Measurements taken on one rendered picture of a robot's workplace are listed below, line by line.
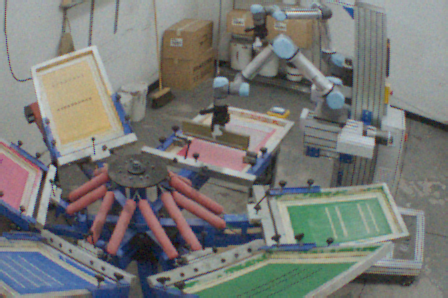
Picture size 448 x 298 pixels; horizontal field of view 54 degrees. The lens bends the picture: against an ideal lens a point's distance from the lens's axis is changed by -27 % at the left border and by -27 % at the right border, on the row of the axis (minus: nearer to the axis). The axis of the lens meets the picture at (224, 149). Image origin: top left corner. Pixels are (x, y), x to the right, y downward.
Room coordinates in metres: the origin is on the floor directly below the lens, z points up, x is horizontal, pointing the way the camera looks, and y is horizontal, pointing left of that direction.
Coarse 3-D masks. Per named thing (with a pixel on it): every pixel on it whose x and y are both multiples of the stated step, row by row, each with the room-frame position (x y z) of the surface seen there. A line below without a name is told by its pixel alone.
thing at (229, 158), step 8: (248, 128) 3.37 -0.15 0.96; (256, 136) 3.27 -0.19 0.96; (264, 136) 3.27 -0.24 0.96; (256, 144) 3.17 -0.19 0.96; (264, 144) 3.17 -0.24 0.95; (224, 152) 3.05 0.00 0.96; (232, 152) 3.06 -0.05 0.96; (240, 152) 3.06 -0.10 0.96; (256, 152) 3.07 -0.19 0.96; (216, 160) 2.96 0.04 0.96; (224, 160) 2.96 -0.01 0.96; (232, 160) 2.96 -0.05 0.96; (240, 160) 2.97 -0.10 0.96; (232, 168) 2.87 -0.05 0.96; (240, 168) 2.88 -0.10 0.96
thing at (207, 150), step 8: (232, 128) 3.36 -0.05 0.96; (240, 128) 3.37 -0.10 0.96; (192, 144) 3.13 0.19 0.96; (200, 144) 3.14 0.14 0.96; (208, 144) 3.14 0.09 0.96; (216, 144) 3.14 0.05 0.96; (184, 152) 3.03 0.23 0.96; (192, 152) 3.04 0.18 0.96; (200, 152) 3.04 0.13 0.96; (208, 152) 3.04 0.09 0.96; (216, 152) 3.05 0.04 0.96; (200, 160) 2.95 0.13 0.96; (208, 160) 2.95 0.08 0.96
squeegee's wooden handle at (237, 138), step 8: (184, 120) 3.06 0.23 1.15; (184, 128) 3.06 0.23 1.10; (192, 128) 3.04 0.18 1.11; (200, 128) 3.02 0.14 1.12; (208, 128) 3.00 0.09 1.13; (208, 136) 3.00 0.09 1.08; (216, 136) 2.98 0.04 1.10; (224, 136) 2.96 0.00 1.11; (232, 136) 2.94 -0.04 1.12; (240, 136) 2.92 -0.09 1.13; (248, 136) 2.92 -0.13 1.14; (240, 144) 2.92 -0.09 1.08; (248, 144) 2.92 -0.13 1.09
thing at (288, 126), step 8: (232, 112) 3.57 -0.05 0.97; (240, 112) 3.54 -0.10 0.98; (248, 112) 3.54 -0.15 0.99; (192, 120) 3.38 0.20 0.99; (200, 120) 3.41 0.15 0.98; (264, 120) 3.48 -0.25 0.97; (272, 120) 3.45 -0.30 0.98; (280, 120) 3.44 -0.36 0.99; (288, 128) 3.33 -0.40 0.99; (280, 136) 3.22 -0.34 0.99; (272, 144) 3.11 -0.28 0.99; (280, 144) 3.18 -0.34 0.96; (168, 152) 3.02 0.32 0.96; (272, 152) 3.04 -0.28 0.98
